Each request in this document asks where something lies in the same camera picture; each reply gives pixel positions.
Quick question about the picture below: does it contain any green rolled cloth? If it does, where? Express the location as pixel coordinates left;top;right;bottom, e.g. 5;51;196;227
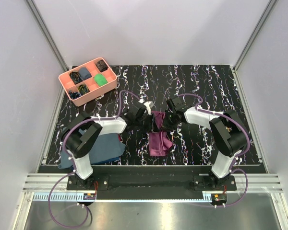
94;73;108;87

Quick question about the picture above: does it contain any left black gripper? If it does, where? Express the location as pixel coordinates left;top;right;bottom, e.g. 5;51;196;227
134;113;159;133

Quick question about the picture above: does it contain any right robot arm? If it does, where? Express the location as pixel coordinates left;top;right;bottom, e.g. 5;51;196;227
161;97;250;190

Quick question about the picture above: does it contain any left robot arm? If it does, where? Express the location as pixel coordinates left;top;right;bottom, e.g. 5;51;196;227
61;101;154;190

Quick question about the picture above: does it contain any black patterned rolled cloth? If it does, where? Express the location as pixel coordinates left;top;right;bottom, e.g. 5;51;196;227
70;71;81;84

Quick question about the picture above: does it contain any dark patterned rolled cloth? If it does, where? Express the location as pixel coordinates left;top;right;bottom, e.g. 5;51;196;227
96;59;108;72

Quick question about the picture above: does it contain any purple satin napkin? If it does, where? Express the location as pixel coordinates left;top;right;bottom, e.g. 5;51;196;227
148;111;173;157

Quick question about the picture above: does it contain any blue-black patterned rolled cloth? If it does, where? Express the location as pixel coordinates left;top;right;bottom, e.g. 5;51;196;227
68;91;82;100

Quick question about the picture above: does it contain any blue rolled cloth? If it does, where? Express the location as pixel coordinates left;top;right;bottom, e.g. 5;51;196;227
78;67;92;80

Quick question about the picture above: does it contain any grey-blue folded cloth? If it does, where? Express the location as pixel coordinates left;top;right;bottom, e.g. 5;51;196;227
57;133;126;170

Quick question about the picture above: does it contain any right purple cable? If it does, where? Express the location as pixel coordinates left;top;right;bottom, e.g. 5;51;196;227
176;93;252;208

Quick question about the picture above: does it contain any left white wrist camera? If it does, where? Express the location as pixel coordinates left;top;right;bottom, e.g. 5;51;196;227
138;99;154;115

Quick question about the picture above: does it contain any yellow-black patterned rolled cloth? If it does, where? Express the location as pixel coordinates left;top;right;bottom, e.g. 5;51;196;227
78;84;90;95

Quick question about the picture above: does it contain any pink divided organizer tray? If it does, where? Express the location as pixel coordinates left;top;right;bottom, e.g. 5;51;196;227
58;57;117;106

